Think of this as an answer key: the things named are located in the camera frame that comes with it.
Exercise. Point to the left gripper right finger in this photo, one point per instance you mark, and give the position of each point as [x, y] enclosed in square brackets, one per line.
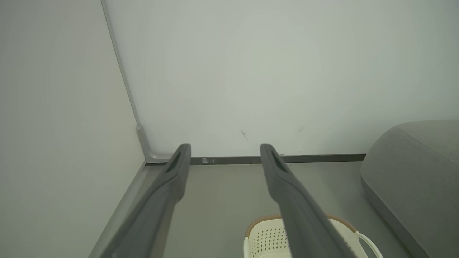
[304, 222]

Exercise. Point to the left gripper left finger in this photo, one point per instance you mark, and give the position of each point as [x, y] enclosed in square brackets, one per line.
[154, 215]

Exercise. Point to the white perforated laundry basket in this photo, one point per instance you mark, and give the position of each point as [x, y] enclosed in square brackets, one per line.
[265, 240]

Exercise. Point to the light grey baseboard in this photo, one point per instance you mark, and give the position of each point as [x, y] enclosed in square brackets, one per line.
[122, 215]

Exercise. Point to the grey corner trim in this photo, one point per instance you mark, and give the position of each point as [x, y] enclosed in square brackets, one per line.
[152, 156]

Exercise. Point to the grey fabric sofa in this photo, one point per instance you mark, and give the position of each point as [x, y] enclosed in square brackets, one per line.
[412, 172]

